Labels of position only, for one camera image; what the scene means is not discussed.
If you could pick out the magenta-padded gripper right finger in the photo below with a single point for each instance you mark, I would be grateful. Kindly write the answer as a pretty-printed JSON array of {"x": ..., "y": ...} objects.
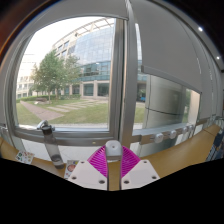
[{"x": 138, "y": 173}]

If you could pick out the grey window frame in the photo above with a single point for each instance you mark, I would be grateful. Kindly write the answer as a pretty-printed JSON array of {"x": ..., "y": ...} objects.
[{"x": 118, "y": 83}]

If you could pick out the green tree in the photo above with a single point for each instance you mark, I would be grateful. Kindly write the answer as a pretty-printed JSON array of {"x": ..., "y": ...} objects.
[{"x": 53, "y": 73}]

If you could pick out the white rail with round knobs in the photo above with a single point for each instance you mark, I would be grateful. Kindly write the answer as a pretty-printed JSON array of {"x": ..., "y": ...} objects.
[{"x": 166, "y": 135}]

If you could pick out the dark chair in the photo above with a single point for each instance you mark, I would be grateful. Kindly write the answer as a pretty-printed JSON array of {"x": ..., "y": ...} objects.
[{"x": 216, "y": 146}]

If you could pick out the small white charger block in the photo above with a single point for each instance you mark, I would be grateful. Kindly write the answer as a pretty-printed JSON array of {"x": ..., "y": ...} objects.
[{"x": 113, "y": 150}]

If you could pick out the glass office building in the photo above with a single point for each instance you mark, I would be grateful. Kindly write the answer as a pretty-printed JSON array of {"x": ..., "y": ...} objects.
[{"x": 93, "y": 56}]

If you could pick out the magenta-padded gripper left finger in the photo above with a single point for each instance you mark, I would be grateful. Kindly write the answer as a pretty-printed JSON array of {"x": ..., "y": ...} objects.
[{"x": 87, "y": 175}]

